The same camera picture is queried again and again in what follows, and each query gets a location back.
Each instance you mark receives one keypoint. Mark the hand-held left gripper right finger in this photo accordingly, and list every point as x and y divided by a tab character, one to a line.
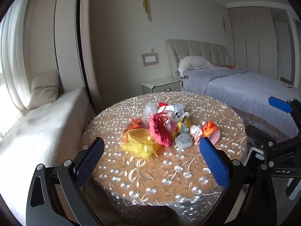
215	162

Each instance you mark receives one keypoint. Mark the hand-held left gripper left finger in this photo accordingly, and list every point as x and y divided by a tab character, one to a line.
90	162

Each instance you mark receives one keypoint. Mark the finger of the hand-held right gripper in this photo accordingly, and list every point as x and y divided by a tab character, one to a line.
258	134
279	104

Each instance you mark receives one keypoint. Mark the white trash bin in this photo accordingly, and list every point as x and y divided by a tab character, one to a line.
255	156

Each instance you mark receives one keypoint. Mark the white paper towel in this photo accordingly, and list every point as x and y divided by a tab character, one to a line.
196	133

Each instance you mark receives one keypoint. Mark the yellow plastic bag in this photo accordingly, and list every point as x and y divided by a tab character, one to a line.
138	141

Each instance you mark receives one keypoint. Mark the clear packet with orange contents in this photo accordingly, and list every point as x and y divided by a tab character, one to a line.
135	123

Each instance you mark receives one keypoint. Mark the mauve bed skirt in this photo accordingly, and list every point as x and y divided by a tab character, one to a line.
254	120

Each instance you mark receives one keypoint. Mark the orange plastic wrapper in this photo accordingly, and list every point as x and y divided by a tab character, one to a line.
209	128

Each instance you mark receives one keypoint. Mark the lavender bed blanket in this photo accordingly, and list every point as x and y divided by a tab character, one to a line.
247	89

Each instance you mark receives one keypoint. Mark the grey crumpled lump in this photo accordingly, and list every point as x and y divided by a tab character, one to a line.
183	141

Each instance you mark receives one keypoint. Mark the yellow snack wrapper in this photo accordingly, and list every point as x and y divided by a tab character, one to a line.
184	123

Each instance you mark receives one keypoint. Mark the round table with embroidered cloth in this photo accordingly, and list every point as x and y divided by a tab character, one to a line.
145	174

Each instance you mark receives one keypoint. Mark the white door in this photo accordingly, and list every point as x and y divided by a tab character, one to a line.
282	47

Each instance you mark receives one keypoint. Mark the cream window seat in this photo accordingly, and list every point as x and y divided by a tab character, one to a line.
40	134

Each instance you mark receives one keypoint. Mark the clear wrapper with black print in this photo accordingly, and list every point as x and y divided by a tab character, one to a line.
177	113

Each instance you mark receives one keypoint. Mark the red knitted cloth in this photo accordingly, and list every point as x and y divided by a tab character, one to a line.
160	129

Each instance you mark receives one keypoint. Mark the beige wardrobe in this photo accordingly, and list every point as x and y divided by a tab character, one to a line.
251	40

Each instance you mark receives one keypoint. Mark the red and white wrapper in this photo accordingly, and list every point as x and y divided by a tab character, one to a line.
163	106

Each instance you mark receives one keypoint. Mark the clear plastic bag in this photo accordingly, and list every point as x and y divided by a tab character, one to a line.
150	110

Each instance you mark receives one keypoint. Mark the beige cushion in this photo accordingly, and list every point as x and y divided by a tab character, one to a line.
44	89

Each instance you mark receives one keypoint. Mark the beige tufted headboard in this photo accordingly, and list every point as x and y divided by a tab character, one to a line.
204	50

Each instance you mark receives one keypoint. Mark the white ruffled pillow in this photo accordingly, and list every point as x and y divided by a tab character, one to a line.
195	63

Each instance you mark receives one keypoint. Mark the white nightstand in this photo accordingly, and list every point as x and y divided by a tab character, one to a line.
162	84

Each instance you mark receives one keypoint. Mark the white sheer curtain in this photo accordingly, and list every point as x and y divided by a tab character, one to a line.
14	63

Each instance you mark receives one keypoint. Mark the small gold wall ornament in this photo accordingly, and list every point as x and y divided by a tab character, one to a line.
224	23

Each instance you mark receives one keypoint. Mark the framed wall switch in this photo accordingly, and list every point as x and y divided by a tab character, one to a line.
150	58

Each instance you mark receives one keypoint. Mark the large gold wall ornament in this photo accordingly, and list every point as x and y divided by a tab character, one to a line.
147	4

